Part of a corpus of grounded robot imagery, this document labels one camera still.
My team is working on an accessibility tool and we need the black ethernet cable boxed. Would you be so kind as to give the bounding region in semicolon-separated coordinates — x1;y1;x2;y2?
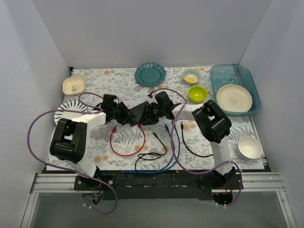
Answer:
134;132;169;175

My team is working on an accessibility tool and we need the teal scalloped plate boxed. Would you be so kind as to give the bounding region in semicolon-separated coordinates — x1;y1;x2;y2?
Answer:
134;63;166;87

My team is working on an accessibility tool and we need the white bowl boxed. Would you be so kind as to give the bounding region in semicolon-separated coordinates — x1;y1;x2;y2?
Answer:
237;137;263;160

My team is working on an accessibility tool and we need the teal plastic tray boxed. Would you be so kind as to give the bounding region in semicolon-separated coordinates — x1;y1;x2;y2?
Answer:
210;64;261;115

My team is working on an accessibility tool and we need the aluminium frame rail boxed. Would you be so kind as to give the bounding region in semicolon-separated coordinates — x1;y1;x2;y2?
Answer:
21;171;297;228

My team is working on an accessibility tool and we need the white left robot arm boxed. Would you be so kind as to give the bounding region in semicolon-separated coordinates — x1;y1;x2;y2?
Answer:
50;95;139;190

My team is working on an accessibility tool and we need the cream square bowl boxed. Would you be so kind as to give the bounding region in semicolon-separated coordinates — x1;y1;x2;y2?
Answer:
62;76;86;95

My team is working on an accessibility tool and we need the patterned small bowl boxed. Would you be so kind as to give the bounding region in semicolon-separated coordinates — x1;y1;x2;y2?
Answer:
182;68;201;84

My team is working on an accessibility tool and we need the cream round plate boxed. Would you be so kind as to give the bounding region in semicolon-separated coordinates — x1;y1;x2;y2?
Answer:
216;84;253;113

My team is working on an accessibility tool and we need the lime green bowl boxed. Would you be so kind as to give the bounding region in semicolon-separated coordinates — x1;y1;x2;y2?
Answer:
188;86;208;104

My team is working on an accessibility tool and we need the black power cable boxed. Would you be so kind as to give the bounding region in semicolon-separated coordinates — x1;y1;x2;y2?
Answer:
180;121;214;157

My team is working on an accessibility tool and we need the black network switch box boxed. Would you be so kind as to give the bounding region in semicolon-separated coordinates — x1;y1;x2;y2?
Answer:
129;101;149;127

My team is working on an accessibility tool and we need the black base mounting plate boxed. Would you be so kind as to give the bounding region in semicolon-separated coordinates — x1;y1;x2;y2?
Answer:
73;170;242;199

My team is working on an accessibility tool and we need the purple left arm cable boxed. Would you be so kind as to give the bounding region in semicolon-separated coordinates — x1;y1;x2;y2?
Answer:
26;92;119;215

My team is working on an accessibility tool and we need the blue ethernet cable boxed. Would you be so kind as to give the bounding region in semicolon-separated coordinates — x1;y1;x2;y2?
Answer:
147;122;181;174
121;123;174;174

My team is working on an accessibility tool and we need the red ethernet cable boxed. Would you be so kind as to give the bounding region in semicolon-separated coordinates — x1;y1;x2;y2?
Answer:
109;123;147;157

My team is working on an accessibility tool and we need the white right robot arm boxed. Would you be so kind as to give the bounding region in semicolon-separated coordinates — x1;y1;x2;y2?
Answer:
139;92;236;189

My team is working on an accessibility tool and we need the blue striped white plate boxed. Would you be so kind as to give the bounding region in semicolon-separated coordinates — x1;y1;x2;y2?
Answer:
53;100;88;125

